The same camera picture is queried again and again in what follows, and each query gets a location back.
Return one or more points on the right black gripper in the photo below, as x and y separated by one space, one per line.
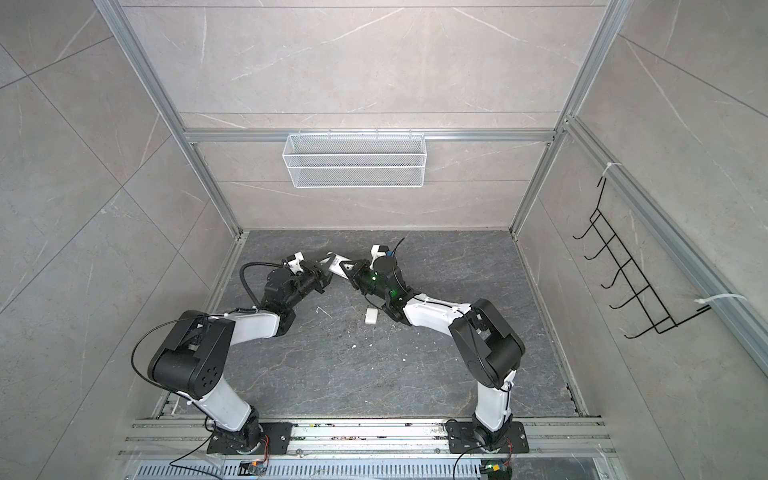
359 273

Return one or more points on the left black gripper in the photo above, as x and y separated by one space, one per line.
317 272

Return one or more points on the white battery cover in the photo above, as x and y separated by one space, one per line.
371 316

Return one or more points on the white remote control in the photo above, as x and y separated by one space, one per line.
335 264

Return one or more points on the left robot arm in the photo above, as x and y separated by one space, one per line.
190 361

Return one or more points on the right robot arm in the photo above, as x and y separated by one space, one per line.
489 347

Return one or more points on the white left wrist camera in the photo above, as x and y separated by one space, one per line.
294 262

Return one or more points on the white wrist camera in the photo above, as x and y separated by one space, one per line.
294 262
378 251

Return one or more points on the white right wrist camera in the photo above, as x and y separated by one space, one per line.
378 251

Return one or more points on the white wire mesh basket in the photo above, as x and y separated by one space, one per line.
355 160

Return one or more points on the aluminium front rail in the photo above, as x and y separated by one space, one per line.
368 438

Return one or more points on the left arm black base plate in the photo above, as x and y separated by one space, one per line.
252 439

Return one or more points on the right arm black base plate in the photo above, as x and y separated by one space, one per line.
472 436

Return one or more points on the black wire hook rack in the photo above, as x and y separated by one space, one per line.
628 269

